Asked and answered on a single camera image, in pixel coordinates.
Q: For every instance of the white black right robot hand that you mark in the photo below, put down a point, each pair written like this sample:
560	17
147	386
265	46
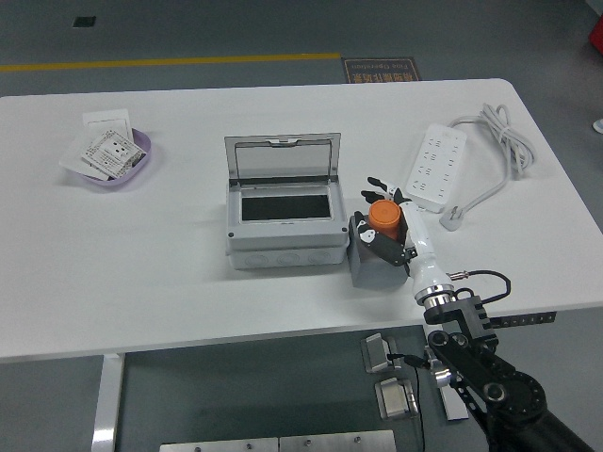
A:
426	249

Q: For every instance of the orange cylinder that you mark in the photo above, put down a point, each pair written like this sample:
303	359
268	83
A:
384	216

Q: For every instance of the grey electrical box clear lid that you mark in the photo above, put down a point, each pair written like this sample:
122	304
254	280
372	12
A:
282	245

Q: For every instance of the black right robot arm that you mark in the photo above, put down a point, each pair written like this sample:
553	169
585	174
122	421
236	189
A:
471	325

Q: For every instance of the grey cube with round hole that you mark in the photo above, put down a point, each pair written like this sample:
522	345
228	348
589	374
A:
372	274

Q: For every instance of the white power strip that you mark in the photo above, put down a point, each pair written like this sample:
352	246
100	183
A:
435	165

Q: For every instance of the small silver metal block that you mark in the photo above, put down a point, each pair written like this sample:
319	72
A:
377	353

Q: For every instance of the large silver metal block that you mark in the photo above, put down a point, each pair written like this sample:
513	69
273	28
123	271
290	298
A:
393	400

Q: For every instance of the white table leg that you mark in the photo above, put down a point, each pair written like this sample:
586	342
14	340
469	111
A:
454	407
108	400

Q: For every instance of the dark brown floor sign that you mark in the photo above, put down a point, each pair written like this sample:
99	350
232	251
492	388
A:
377	70

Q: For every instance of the white shoe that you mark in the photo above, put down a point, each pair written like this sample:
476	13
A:
598	126

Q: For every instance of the red object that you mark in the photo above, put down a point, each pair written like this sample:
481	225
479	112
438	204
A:
598	28

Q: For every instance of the purple plastic tray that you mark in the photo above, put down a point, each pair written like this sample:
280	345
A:
143	146

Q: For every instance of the yellow floor tape line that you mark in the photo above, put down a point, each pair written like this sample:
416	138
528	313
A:
188	61

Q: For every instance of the white socket panel printed back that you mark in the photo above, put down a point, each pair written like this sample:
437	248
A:
110	150

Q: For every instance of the white flat panel plate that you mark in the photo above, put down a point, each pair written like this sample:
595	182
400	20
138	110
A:
70	157

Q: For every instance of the black square floor cover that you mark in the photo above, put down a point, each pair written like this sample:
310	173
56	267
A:
85	21

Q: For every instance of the black under-table bracket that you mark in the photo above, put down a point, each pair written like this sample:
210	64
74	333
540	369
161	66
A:
523	320

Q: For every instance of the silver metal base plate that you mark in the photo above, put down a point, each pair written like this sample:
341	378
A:
337	442
219	446

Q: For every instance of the plain white switch plate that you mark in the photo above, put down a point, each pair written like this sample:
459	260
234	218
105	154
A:
110	120

